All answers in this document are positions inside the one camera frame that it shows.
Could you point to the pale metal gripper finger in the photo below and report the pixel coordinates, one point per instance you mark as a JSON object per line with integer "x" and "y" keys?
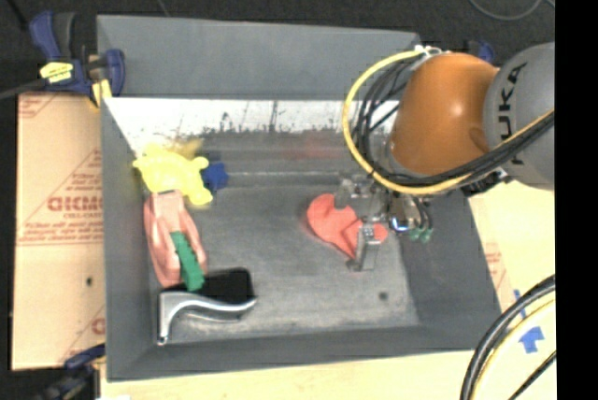
{"x": 369, "y": 251}
{"x": 343, "y": 195}

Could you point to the pink tape dispenser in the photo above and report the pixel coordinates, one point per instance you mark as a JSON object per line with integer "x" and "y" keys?
{"x": 161, "y": 239}

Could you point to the red heart-shaped toy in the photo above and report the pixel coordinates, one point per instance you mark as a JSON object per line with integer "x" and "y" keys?
{"x": 329, "y": 220}

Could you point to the green ribbed block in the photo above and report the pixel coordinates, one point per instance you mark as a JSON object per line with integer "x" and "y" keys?
{"x": 189, "y": 262}

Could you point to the blue toy piece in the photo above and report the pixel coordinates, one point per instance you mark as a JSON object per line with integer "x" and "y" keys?
{"x": 216, "y": 176}

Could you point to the yellow toy animal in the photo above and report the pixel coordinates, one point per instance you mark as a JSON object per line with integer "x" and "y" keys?
{"x": 170, "y": 171}

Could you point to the grey metal bin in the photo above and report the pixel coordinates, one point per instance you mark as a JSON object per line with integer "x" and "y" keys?
{"x": 289, "y": 295}

